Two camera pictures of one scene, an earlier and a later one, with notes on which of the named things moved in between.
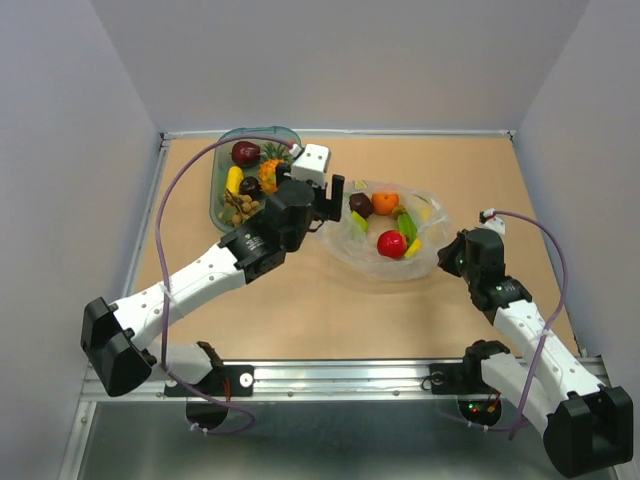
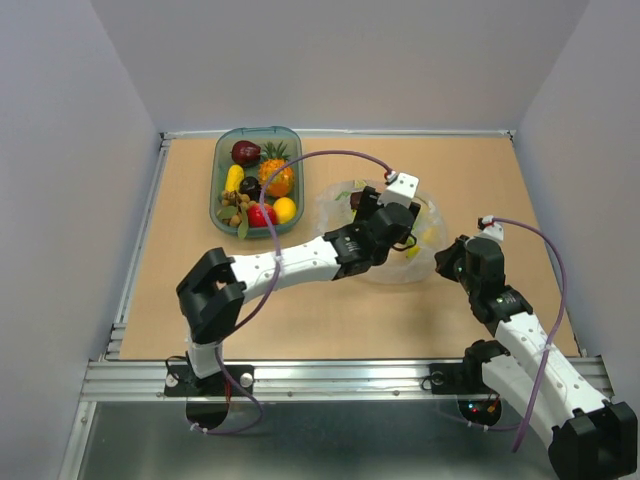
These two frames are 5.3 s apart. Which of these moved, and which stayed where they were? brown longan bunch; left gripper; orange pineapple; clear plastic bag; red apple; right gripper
Moved: red apple; left gripper
Stayed: orange pineapple; clear plastic bag; right gripper; brown longan bunch
